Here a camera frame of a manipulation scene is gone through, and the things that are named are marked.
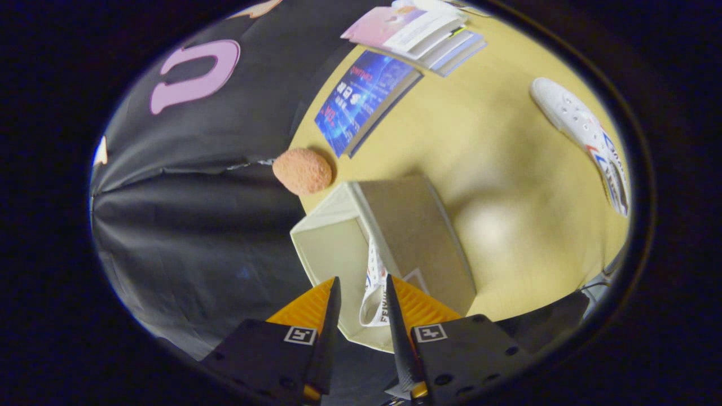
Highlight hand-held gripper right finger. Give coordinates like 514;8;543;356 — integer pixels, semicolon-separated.
385;274;532;405

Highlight white canvas shoe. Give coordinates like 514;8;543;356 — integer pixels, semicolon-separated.
360;237;391;328
530;77;629;218

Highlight pale blue cover book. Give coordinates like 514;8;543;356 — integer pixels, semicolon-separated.
432;34;487;78

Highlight pink cover book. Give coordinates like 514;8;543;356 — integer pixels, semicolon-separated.
341;3;469;60

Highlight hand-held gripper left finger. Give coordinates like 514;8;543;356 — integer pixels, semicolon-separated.
199;276;343;404

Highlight orange fluffy ball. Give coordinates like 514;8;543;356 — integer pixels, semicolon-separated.
272;148;333;196

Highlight white thick book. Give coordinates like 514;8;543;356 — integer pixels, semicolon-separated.
417;28;480;68

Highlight beige fabric storage box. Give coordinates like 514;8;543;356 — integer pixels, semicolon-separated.
290;176;477;353

